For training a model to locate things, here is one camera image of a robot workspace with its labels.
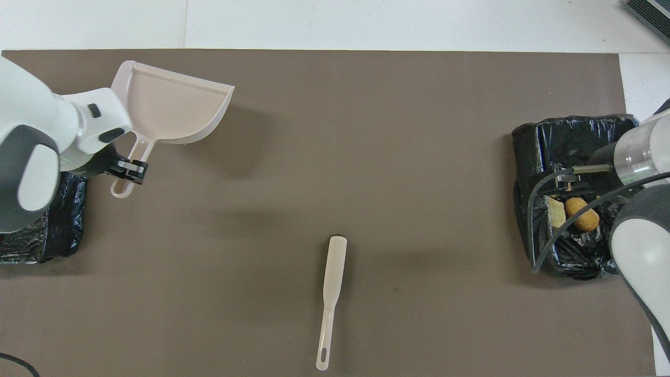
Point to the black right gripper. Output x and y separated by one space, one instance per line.
604 173

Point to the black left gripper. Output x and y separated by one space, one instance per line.
102 163

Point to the pale yellow bread piece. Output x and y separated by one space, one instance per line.
556 213

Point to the brown bread roll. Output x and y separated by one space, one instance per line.
582 214

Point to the beige plastic dustpan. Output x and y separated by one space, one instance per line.
172 104

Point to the beige brush with black bristles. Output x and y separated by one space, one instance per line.
335 267

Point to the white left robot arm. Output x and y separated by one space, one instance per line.
31 131

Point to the black bag lined bin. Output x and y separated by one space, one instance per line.
63 225
565 136

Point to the dark grey ribbed panel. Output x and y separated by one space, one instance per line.
651 15

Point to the brown table mat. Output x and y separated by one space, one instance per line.
335 199

